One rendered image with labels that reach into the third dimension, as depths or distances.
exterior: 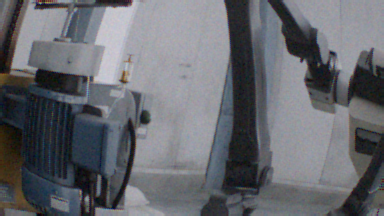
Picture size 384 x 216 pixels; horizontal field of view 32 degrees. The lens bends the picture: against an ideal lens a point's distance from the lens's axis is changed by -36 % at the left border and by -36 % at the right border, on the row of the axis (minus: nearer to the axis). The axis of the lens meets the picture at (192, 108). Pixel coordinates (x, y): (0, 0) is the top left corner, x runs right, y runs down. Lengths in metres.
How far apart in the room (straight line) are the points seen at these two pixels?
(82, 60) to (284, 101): 9.11
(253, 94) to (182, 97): 8.24
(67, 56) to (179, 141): 8.54
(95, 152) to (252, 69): 0.31
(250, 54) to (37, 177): 0.46
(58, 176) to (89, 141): 0.11
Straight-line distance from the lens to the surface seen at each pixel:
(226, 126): 10.49
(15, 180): 1.58
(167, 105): 9.58
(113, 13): 8.43
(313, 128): 10.24
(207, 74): 10.08
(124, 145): 1.91
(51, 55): 1.38
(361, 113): 1.87
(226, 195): 1.54
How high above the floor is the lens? 1.42
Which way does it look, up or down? 3 degrees down
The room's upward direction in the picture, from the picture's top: 11 degrees clockwise
